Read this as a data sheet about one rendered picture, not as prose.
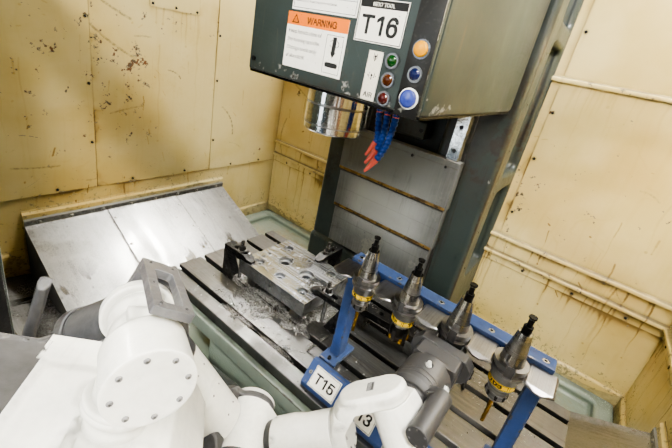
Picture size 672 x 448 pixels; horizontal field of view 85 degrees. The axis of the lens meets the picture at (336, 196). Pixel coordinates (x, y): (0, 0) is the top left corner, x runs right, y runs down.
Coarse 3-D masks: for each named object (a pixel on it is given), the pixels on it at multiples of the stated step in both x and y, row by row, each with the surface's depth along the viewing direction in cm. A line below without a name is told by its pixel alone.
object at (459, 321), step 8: (464, 304) 71; (472, 304) 71; (456, 312) 73; (464, 312) 72; (472, 312) 72; (448, 320) 74; (456, 320) 72; (464, 320) 72; (456, 328) 73; (464, 328) 72
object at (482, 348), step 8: (472, 336) 75; (480, 336) 75; (472, 344) 72; (480, 344) 73; (488, 344) 73; (496, 344) 74; (472, 352) 70; (480, 352) 71; (488, 352) 71; (480, 360) 69; (488, 360) 69
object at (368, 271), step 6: (372, 252) 82; (378, 252) 83; (366, 258) 83; (372, 258) 82; (378, 258) 83; (366, 264) 83; (372, 264) 83; (360, 270) 85; (366, 270) 83; (372, 270) 83; (360, 276) 84; (366, 276) 84; (372, 276) 84
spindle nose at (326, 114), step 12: (312, 96) 92; (324, 96) 89; (336, 96) 88; (312, 108) 92; (324, 108) 90; (336, 108) 90; (348, 108) 90; (360, 108) 92; (312, 120) 93; (324, 120) 91; (336, 120) 91; (348, 120) 91; (360, 120) 94; (324, 132) 92; (336, 132) 92; (348, 132) 93; (360, 132) 97
